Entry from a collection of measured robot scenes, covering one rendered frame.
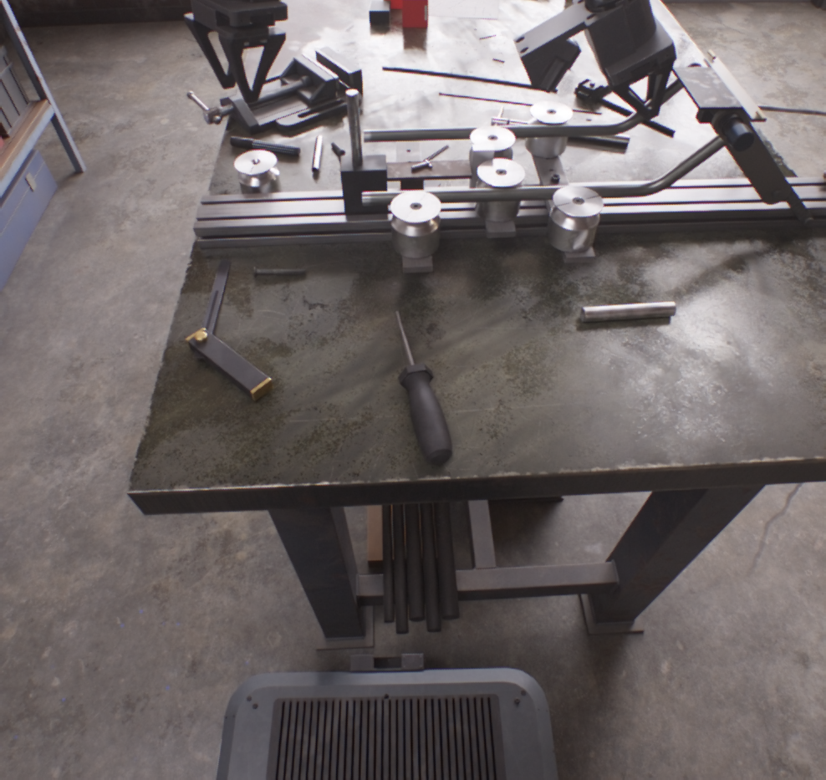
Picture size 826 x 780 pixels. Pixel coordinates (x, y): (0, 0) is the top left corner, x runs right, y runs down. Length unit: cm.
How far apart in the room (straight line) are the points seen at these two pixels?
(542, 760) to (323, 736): 34
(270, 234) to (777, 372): 55
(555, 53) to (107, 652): 136
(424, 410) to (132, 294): 167
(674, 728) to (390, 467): 103
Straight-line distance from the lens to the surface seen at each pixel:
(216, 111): 95
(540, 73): 71
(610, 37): 70
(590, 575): 124
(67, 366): 198
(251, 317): 65
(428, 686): 109
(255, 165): 78
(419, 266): 62
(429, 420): 51
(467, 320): 62
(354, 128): 66
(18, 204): 248
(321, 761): 109
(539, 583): 121
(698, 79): 74
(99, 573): 159
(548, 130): 76
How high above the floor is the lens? 134
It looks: 52 degrees down
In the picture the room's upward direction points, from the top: straight up
